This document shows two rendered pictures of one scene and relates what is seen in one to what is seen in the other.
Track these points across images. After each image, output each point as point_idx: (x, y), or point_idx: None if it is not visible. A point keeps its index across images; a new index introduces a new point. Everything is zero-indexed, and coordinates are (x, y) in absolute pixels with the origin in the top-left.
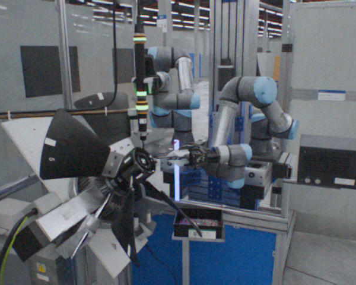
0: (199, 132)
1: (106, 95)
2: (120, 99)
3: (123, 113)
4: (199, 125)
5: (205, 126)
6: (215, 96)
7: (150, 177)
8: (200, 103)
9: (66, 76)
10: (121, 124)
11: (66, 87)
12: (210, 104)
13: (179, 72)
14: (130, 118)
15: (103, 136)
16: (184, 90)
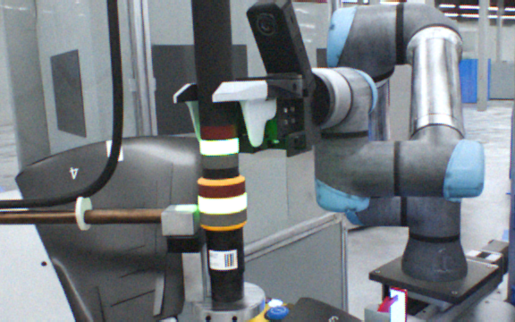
0: (485, 203)
1: (135, 148)
2: (180, 162)
3: (147, 223)
4: (484, 190)
5: (498, 191)
6: None
7: (376, 295)
8: (488, 147)
9: (140, 94)
10: (156, 259)
11: (141, 119)
12: None
13: (415, 73)
14: (171, 248)
15: (84, 305)
16: (426, 130)
